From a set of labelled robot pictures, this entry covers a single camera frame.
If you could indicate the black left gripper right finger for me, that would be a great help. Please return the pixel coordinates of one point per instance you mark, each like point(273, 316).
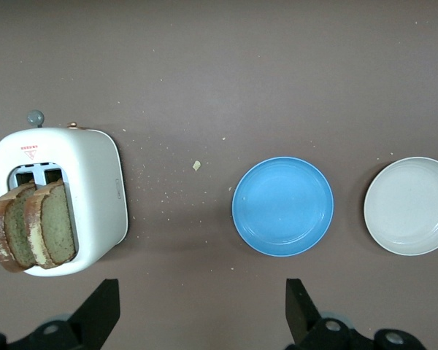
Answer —
point(303, 313)

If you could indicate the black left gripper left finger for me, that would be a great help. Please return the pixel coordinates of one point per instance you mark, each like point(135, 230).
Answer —
point(95, 313)

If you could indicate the light-crust bread slice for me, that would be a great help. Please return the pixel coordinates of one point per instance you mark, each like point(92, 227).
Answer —
point(58, 226)

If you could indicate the dark-crust bread slice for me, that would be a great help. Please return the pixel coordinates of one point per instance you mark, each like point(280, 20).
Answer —
point(0, 237)

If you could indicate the blue plate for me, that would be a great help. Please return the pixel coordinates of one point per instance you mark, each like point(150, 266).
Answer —
point(283, 206)

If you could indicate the beige plate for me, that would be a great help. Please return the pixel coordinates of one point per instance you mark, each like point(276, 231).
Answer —
point(412, 208)

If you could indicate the white toaster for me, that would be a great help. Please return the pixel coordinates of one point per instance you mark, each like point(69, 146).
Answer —
point(95, 182)

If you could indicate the pale bread crumb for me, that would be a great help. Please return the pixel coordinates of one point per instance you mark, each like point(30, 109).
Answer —
point(196, 166)

